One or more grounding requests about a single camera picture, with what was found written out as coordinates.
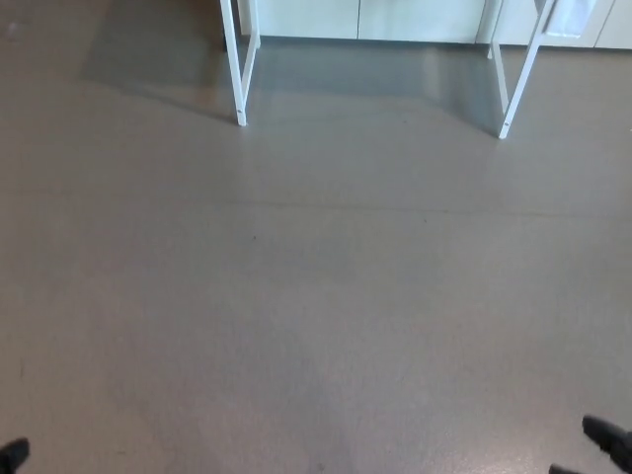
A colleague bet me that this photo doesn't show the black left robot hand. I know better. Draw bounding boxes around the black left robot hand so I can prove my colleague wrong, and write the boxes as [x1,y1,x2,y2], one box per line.
[0,437,30,474]

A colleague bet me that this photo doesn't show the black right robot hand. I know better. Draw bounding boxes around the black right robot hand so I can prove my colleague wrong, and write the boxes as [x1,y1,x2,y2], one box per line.
[549,414,632,474]

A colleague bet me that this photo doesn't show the white cabinet door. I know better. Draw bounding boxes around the white cabinet door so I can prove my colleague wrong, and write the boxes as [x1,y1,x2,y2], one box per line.
[256,0,359,40]
[486,0,632,49]
[358,0,488,44]

